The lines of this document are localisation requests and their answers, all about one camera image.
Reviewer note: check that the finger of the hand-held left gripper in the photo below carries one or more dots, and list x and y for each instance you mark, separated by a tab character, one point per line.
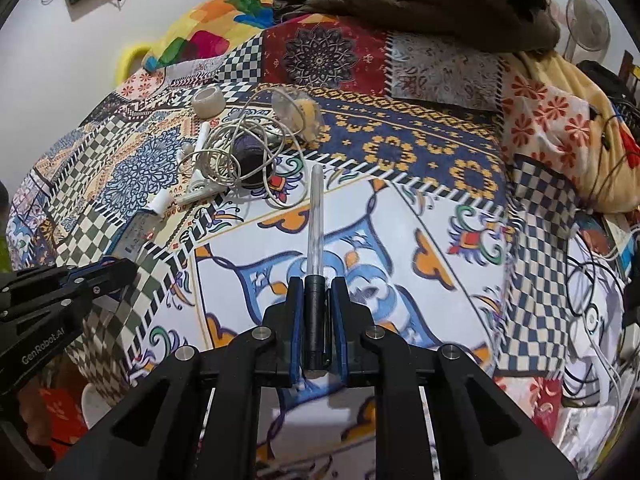
50	302
85	272

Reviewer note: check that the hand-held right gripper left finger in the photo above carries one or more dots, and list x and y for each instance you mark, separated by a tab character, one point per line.
296	325

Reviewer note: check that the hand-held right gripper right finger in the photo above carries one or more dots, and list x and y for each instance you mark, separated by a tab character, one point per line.
337	325

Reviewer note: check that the clear pen with black grip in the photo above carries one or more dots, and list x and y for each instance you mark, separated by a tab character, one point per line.
316	310

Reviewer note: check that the toothpaste tube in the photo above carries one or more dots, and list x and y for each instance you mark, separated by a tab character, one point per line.
137	240

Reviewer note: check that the red floral cloth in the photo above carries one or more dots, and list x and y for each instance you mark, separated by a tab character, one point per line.
62	412

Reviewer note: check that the white round container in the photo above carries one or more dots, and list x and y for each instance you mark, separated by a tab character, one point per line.
97	405

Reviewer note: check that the patchwork printed blanket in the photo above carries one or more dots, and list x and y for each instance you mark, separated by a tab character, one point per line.
425	280

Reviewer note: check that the purple thread spool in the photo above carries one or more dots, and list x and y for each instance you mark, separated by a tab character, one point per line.
250	157

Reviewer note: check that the long white plastic stick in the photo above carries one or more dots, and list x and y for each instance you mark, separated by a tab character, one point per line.
204	136

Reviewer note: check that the beige tape roll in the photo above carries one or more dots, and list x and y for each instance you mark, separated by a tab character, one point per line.
199	105

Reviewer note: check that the clear plastic cup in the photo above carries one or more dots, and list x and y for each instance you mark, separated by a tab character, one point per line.
286	107

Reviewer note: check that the multicoloured pillow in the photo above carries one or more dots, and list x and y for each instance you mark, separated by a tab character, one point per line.
200	35

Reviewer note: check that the cream floral blanket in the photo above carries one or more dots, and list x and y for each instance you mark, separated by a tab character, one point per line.
560	120

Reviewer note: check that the brown puffer jacket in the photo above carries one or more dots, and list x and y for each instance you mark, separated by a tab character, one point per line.
425	0

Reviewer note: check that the white standing fan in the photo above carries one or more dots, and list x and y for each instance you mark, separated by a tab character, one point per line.
587	22

